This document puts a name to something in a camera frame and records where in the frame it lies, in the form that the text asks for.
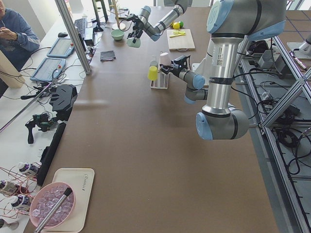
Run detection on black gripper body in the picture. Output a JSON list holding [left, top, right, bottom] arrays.
[[133, 19, 145, 31], [168, 64, 181, 77]]

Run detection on green plastic cup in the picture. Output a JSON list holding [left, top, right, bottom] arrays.
[[127, 37, 141, 48]]

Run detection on pink plastic cup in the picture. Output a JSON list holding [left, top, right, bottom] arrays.
[[159, 52, 171, 65]]

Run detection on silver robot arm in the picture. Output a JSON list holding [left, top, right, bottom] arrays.
[[160, 0, 286, 140], [126, 0, 189, 48]]

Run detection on yellow plastic cup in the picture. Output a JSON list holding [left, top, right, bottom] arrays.
[[148, 66, 158, 81]]

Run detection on grey plastic cup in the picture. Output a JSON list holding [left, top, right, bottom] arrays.
[[150, 60, 158, 67]]

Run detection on green ceramic bowl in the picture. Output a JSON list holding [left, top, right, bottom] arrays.
[[110, 29, 124, 41]]

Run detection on wooden cutting board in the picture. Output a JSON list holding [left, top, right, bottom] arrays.
[[167, 29, 195, 50]]

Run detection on grey folded cloth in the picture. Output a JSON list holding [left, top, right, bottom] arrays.
[[100, 50, 116, 61]]

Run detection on wooden mug tree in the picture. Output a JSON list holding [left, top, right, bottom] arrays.
[[108, 0, 126, 31]]

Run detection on black keyboard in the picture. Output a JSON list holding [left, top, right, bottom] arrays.
[[74, 18, 87, 35]]

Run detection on blue teach pendant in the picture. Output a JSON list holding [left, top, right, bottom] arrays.
[[47, 38, 74, 58], [30, 57, 66, 82]]

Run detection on seated person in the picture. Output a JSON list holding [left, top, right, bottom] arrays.
[[0, 1, 40, 71]]

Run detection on cream plastic tray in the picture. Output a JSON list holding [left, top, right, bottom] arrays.
[[42, 168, 95, 233]]

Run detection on metal tongs in bowl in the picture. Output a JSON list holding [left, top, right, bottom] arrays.
[[34, 187, 72, 233]]

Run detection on pink bowl with ice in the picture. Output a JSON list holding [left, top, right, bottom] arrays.
[[30, 182, 75, 229]]

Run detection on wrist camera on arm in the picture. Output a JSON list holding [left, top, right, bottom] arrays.
[[125, 14, 138, 21], [171, 55, 190, 69]]

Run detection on white wire cup holder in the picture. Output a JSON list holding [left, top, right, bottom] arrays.
[[150, 51, 170, 89]]

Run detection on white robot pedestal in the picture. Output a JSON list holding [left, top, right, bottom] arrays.
[[192, 39, 214, 86]]

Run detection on aluminium frame post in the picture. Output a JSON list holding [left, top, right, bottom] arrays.
[[55, 0, 91, 75]]

